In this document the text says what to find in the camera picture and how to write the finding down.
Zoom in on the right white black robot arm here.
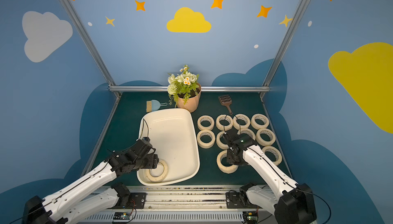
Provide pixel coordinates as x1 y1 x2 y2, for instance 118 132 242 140
223 129 317 224

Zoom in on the small blue dustpan brush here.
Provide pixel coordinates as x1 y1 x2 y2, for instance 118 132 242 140
146 100 168 113

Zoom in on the brown slotted scoop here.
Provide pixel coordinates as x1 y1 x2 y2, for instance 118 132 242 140
219 95 233 115

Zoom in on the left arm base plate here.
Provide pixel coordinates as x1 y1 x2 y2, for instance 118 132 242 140
121 192 147 209

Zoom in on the aluminium frame post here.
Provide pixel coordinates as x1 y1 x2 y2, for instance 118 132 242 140
259 0 311 102
59 0 116 87

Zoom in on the hidden bottom masking tape roll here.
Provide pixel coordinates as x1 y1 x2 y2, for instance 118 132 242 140
237 128 256 140

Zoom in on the right aluminium frame post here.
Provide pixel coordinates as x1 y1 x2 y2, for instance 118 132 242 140
259 0 311 102

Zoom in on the left green circuit board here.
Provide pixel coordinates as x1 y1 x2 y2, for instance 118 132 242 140
113 212 132 222

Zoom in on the left side aluminium rail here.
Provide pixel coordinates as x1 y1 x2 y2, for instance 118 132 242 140
81 98 120 176

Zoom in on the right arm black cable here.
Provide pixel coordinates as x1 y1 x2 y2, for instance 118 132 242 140
306 191 332 224

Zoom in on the green circuit board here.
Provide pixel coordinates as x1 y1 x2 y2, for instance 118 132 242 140
113 212 132 222
242 211 259 224

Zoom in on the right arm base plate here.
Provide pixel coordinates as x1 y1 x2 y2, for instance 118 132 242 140
225 191 245 209

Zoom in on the aluminium front rail bed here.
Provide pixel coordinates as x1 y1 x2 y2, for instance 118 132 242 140
50 185 318 224

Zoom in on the left aluminium frame post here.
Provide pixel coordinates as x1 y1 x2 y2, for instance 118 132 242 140
59 0 116 87

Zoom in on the potted white flower plant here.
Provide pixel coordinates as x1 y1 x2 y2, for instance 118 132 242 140
167 65 202 113

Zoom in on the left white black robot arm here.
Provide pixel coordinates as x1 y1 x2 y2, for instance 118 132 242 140
21 137 159 224

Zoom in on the back aluminium frame bar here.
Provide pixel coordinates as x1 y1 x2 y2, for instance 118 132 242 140
108 85 270 93

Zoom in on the right green circuit board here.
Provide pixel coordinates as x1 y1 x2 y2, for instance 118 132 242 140
242 211 259 224

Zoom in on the white plastic storage box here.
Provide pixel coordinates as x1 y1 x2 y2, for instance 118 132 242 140
137 108 200 186

